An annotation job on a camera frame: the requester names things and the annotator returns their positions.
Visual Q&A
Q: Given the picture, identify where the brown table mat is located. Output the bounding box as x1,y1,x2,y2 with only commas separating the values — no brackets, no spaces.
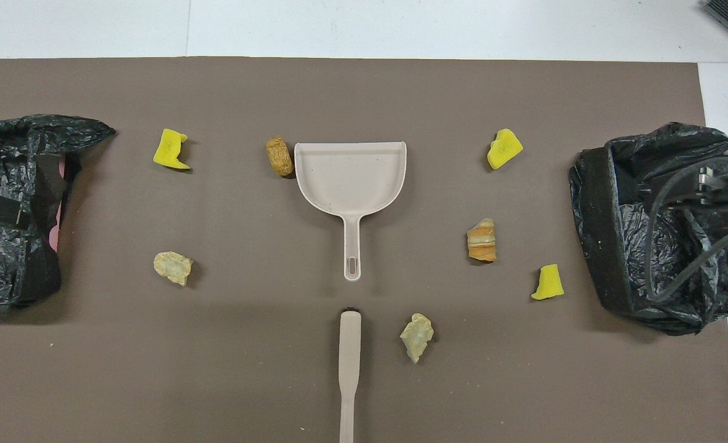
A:
0,57,728,443

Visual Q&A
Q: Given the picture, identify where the left black trash bag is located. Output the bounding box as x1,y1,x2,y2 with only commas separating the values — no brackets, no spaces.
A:
0,114,117,310

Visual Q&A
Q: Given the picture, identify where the pale beige foam chunk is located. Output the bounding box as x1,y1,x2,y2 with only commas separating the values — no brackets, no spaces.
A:
399,313,435,364

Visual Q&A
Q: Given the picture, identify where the yellow sponge piece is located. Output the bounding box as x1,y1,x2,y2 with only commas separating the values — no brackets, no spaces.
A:
153,128,191,171
487,128,524,170
530,264,566,301

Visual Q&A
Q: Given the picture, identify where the black trash bag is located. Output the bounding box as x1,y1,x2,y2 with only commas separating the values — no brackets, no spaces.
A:
569,122,728,336
0,114,117,310

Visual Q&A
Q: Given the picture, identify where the beige and orange foam chunk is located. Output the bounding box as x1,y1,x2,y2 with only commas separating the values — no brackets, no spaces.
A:
153,251,194,287

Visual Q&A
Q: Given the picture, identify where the right black trash bag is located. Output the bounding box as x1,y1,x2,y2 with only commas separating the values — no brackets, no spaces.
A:
569,122,728,336

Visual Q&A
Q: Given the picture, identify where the brown cork-like foam chunk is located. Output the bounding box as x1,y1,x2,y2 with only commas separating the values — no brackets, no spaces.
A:
265,136,295,178

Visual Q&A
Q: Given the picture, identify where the beige plastic dustpan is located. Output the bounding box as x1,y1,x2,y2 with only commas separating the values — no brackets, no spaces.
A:
294,142,408,282

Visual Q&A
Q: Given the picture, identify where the orange striped foam chunk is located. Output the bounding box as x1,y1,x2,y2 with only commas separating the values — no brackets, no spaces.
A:
466,218,498,264

